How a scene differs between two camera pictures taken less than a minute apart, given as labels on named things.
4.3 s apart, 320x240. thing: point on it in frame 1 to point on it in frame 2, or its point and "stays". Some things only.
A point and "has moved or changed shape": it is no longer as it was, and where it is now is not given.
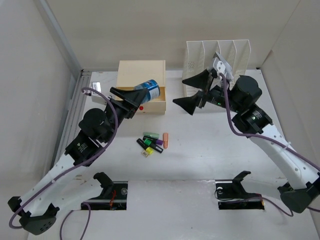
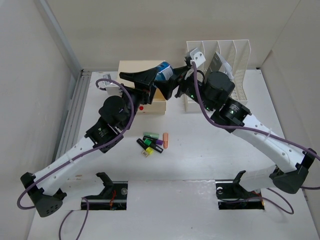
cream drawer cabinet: (131, 73) stays
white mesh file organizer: (199, 57) stays
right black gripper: (200, 80) to (167, 87)
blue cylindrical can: (154, 87) has moved or changed shape
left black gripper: (135, 97) to (145, 93)
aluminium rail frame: (78, 101) stays
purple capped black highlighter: (157, 141) stays
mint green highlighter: (153, 135) stays
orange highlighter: (165, 140) stays
